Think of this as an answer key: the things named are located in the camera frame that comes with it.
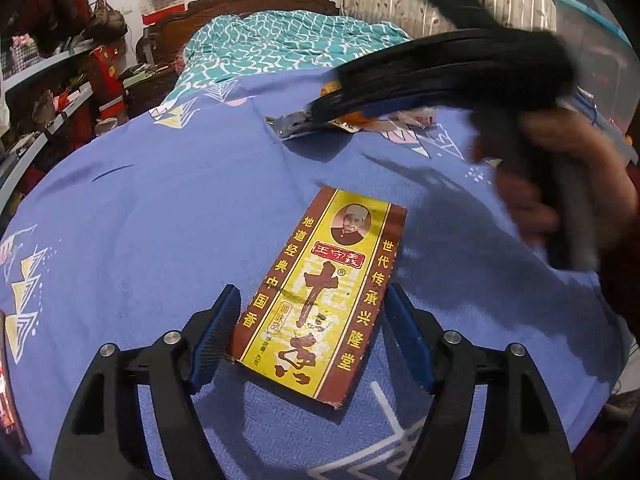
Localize person's right hand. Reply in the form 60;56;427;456
492;110;638;256

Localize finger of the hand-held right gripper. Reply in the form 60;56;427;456
337;32;551;93
306;71;556;123

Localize houndstooth pattern bag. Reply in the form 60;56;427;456
0;35;41;78

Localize silver snack wrapper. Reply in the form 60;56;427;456
265;109;326;140

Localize person's right forearm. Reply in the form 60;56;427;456
595;165;640;351

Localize carved wooden headboard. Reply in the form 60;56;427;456
135;0;341;121

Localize yellow brown spice box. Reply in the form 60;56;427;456
224;185;408;411

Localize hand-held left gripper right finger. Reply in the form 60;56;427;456
384;282;576;480

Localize blue patterned bed blanket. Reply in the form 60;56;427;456
0;62;636;480

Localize teal patterned quilt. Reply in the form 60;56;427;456
165;10;413;111

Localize grey metal shelf rack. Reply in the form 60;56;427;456
0;35;101;211

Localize clear plastic storage bin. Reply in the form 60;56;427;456
550;0;640;166

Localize brown handbag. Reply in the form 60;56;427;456
90;0;128;43

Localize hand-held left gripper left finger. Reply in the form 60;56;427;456
50;284;242;480

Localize dark red bags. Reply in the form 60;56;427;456
20;0;91;53

